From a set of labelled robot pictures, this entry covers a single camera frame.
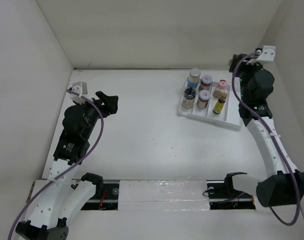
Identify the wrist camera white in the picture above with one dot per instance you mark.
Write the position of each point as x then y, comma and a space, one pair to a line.
263, 55
81, 89

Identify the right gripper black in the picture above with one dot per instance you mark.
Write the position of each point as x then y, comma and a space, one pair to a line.
256, 65

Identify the black mounting rail base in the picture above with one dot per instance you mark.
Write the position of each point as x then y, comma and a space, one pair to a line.
168, 195

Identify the pink lid spice bottle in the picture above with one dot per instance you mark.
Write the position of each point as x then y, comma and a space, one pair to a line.
220, 88

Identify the yellow label cork bottle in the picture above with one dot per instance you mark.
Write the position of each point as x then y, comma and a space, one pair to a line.
220, 103

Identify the blue label silver lid jar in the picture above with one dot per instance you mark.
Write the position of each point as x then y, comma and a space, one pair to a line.
193, 78

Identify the white divided organizer tray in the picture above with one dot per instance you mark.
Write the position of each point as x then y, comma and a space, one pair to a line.
211, 102

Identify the small black lid bottle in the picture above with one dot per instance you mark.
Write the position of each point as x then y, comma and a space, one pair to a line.
235, 59

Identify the red label spice jar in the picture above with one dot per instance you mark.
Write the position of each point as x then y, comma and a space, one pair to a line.
205, 83
203, 99

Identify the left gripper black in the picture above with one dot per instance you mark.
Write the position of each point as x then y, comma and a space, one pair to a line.
109, 107

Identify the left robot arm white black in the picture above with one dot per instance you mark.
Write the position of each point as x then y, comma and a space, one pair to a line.
58, 203

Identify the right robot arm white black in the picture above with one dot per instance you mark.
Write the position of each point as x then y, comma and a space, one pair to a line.
284, 183

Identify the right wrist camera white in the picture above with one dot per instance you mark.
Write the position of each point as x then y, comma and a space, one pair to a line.
263, 55

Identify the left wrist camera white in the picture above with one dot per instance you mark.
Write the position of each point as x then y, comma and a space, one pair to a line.
81, 89

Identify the black grinder top jar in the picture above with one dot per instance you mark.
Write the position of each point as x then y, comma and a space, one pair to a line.
188, 98

